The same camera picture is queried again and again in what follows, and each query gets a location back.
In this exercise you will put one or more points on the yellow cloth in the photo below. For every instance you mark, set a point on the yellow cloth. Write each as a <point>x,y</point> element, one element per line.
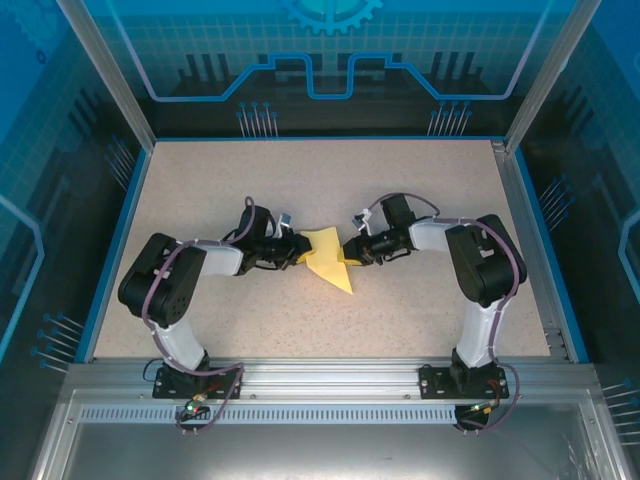
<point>327,260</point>

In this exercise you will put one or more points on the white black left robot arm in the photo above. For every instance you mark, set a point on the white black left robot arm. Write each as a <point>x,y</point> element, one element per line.
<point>182,345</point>

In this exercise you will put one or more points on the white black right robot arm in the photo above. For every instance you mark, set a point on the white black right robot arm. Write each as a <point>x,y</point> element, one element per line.
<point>477,335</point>

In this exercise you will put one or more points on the blue table edge strip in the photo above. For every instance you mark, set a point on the blue table edge strip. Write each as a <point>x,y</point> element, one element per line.
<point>117,250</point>
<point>531,200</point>

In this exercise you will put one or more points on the power connector with LED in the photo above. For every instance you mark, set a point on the power connector with LED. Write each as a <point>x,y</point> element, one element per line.
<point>486,407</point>
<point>196,402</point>

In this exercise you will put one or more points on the grey metal tray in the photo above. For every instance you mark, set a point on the grey metal tray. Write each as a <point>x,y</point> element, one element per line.
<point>325,455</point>

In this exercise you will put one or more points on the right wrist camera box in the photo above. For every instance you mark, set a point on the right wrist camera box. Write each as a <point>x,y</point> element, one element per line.
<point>362,221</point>

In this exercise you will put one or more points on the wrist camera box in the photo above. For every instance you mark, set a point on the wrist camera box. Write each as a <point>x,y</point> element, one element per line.
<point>286,219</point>
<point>362,221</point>

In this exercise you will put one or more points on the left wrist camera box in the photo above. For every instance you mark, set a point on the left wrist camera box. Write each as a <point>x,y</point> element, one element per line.
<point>286,219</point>

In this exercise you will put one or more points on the aluminium frame rail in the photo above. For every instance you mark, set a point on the aluminium frame rail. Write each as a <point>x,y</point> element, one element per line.
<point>325,380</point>

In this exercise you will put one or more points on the aluminium side rail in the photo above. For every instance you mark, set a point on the aluminium side rail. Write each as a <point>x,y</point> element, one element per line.
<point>517,200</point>

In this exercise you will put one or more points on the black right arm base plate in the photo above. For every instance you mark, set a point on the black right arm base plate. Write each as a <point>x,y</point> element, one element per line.
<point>432,385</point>

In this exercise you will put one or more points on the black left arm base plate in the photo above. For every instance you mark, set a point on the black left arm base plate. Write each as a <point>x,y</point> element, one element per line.
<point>165,390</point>

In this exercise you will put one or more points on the aluminium corner post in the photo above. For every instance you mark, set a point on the aluminium corner post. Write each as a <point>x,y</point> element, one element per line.
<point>546,75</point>
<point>117,87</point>

